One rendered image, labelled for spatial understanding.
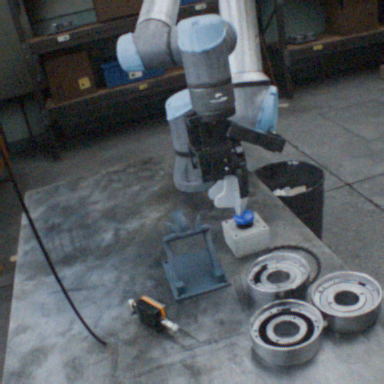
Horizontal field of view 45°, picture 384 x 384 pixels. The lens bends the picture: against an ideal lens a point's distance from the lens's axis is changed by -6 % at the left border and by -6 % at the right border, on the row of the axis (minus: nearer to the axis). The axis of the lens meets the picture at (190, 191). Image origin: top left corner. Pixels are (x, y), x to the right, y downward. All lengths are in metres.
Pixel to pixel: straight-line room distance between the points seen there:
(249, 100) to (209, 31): 0.37
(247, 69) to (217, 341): 0.63
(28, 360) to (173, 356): 0.24
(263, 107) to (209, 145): 0.30
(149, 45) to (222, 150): 0.24
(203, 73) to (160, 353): 0.44
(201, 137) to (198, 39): 0.17
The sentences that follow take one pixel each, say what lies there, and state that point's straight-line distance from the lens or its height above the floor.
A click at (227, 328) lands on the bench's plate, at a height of 0.80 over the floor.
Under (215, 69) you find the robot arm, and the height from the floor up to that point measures 1.15.
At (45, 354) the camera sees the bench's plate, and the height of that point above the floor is 0.80.
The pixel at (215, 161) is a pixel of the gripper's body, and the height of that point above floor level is 1.00.
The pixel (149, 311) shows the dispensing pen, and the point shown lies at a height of 0.84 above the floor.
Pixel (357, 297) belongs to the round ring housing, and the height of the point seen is 0.82.
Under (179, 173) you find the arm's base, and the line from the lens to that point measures 1.20.
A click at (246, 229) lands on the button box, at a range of 0.91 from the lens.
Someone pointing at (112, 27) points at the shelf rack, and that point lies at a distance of 3.99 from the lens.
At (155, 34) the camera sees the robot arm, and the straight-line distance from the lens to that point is 0.90.
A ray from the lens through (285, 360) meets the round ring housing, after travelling 0.68.
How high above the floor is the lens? 1.32
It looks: 26 degrees down
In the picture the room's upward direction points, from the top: 12 degrees counter-clockwise
